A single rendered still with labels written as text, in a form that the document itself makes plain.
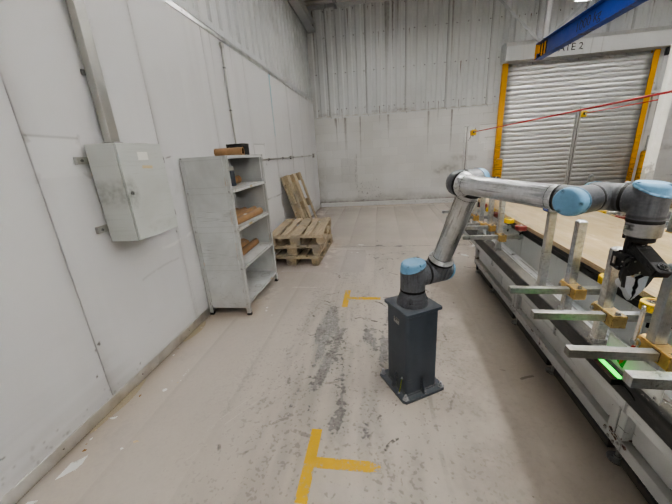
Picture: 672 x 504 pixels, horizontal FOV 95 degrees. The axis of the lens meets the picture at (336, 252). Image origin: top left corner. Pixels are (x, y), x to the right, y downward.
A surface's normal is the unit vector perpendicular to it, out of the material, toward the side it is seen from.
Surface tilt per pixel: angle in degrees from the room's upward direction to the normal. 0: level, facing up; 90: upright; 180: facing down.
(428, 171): 90
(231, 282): 90
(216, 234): 90
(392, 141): 90
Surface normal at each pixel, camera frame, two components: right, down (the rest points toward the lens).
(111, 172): -0.14, 0.31
